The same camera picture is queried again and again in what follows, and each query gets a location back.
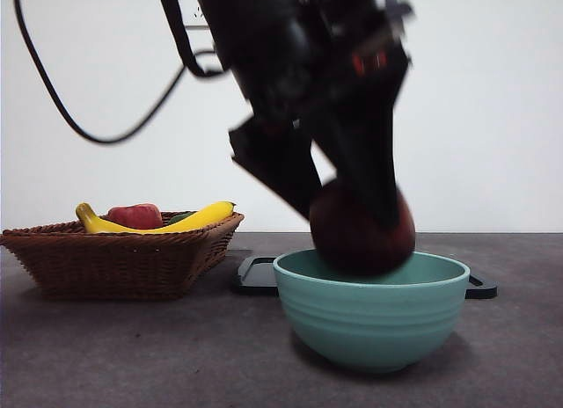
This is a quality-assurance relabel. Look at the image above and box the yellow banana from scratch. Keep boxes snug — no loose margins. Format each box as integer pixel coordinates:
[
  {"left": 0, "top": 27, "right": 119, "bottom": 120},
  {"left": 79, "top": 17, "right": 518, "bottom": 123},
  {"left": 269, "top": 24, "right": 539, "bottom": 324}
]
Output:
[{"left": 75, "top": 200, "right": 238, "bottom": 236}]

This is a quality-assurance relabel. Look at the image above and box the brown wicker basket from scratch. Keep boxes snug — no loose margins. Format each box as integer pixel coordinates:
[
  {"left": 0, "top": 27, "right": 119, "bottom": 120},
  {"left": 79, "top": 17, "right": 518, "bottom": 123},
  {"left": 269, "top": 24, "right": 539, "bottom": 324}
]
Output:
[{"left": 0, "top": 212, "right": 245, "bottom": 302}]

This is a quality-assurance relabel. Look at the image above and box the dark green rectangular tray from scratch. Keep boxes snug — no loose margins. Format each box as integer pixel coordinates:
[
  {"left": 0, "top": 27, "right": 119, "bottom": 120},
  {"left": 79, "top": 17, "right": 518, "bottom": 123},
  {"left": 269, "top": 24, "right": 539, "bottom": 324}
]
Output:
[{"left": 232, "top": 254, "right": 499, "bottom": 300}]

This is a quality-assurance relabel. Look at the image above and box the green vegetable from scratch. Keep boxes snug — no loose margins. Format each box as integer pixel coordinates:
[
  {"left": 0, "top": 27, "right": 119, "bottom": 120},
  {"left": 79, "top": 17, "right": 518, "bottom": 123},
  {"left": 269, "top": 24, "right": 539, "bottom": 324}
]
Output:
[{"left": 165, "top": 212, "right": 197, "bottom": 227}]

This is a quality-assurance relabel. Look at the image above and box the white wall socket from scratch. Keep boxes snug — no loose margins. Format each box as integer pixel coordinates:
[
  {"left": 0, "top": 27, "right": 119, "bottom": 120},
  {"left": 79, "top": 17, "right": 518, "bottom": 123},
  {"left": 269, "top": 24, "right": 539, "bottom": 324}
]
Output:
[{"left": 179, "top": 0, "right": 211, "bottom": 30}]

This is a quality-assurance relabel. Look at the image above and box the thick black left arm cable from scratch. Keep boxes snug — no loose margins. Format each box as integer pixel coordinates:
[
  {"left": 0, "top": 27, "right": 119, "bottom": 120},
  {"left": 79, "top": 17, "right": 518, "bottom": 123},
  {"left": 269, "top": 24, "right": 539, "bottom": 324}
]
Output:
[{"left": 157, "top": 0, "right": 230, "bottom": 78}]

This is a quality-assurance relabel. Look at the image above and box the red apple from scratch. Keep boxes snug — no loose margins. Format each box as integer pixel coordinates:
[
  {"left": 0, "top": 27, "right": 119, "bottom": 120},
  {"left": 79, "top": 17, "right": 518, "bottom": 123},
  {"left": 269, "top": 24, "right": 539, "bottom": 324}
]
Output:
[{"left": 107, "top": 203, "right": 163, "bottom": 230}]

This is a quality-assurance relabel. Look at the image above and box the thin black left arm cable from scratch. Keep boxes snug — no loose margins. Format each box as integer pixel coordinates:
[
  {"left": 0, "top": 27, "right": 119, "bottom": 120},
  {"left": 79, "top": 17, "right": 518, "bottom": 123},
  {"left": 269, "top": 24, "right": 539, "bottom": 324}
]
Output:
[{"left": 11, "top": 0, "right": 223, "bottom": 145}]

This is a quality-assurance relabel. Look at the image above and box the teal ribbed bowl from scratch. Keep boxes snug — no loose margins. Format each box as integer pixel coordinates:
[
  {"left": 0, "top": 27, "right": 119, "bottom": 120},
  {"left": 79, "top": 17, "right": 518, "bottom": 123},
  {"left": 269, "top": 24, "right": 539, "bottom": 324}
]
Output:
[{"left": 272, "top": 248, "right": 471, "bottom": 374}]

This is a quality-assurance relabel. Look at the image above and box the dark purple plum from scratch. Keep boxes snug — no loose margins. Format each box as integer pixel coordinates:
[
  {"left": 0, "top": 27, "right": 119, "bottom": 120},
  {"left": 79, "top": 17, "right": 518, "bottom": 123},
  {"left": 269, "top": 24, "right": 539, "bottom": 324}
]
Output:
[{"left": 309, "top": 181, "right": 417, "bottom": 277}]

